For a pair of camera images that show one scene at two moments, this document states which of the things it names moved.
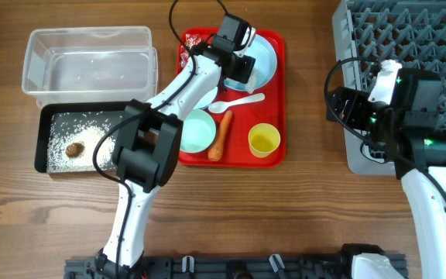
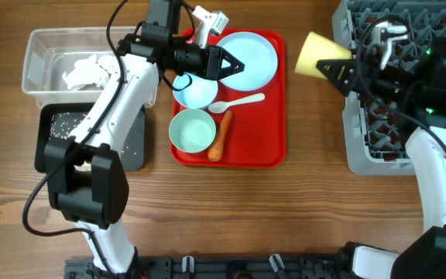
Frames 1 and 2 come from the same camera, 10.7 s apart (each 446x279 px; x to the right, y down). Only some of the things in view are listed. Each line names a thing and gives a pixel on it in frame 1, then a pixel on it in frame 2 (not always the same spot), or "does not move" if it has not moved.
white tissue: (252, 84) → (90, 70)
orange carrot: (215, 152) does not move
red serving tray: (251, 127) does not move
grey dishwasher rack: (428, 35) does not move
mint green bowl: (198, 132) does not move
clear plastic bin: (90, 63) does not move
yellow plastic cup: (263, 139) → (320, 47)
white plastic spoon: (220, 107) does not move
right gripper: (356, 101) → (351, 78)
